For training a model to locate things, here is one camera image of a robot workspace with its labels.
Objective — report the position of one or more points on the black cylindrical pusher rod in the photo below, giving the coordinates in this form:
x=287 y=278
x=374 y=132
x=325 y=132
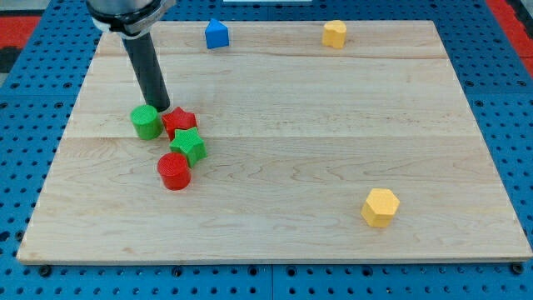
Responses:
x=145 y=64

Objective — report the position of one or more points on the red star block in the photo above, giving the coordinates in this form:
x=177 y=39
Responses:
x=178 y=119

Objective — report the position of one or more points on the green star block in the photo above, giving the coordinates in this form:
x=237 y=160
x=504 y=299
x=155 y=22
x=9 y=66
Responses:
x=189 y=143

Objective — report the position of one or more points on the green cylinder block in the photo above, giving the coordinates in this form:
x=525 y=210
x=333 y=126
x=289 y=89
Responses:
x=146 y=122

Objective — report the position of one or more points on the red cylinder block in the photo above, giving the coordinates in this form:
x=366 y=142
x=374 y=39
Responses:
x=174 y=171

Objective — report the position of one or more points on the blue triangle block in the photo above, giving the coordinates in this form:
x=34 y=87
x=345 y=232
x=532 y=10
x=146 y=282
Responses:
x=216 y=34

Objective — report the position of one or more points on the wooden board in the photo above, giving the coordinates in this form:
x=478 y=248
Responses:
x=297 y=135

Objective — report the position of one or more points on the yellow heart block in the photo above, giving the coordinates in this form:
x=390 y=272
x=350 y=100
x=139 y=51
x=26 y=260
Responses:
x=334 y=34

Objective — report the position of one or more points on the yellow hexagon block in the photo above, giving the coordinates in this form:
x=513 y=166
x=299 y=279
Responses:
x=380 y=207

